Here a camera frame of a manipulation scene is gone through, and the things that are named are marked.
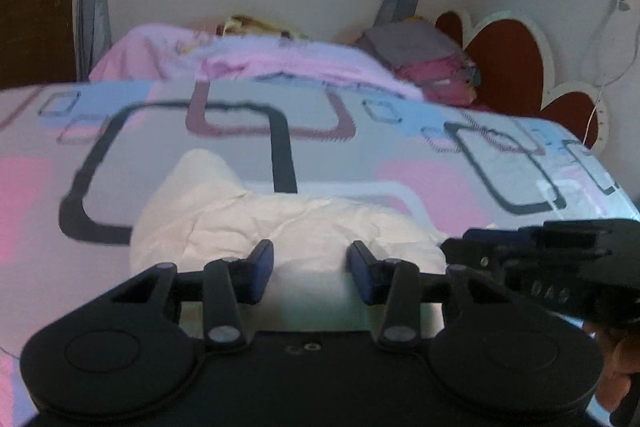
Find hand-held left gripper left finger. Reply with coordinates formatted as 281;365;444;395
100;239;275;350

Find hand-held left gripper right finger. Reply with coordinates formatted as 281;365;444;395
347;241;506;350

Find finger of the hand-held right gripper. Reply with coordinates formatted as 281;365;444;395
440;238;507;279
462;227;546;250

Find large white garment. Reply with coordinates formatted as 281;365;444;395
129;149;448;333

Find pink folded clothes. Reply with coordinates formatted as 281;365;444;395
395;57;482;106

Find person's right hand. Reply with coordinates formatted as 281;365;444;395
582;321;640;415

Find bed with patterned sheet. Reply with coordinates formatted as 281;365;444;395
0;79;640;427

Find flower-shaped brown white headboard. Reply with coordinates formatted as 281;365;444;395
434;9;608;152

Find pink blanket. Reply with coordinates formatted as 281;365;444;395
90;23;426;100

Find yellow stuffed toy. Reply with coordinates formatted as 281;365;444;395
216;13;308;41

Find white wall cable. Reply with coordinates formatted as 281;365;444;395
580;0;632;144

